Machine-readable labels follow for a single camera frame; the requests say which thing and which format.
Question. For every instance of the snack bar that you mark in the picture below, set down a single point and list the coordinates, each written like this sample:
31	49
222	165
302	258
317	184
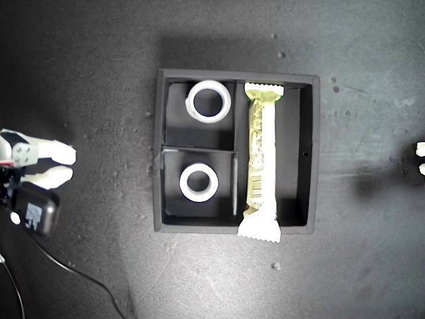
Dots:
262	149

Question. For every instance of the white tape roll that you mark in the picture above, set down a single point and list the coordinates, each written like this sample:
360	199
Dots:
215	182
227	103

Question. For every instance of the black tray with wells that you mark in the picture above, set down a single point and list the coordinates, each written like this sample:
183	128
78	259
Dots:
292	149

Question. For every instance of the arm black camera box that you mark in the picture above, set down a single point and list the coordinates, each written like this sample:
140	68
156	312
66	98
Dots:
46	206

